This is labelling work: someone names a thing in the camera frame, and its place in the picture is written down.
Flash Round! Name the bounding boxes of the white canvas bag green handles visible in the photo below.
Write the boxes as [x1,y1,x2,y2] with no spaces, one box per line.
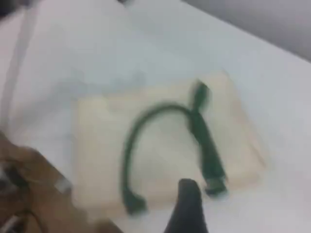
[72,70,268,219]

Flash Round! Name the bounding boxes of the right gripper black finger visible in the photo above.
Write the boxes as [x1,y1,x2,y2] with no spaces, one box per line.
[165,178,209,233]

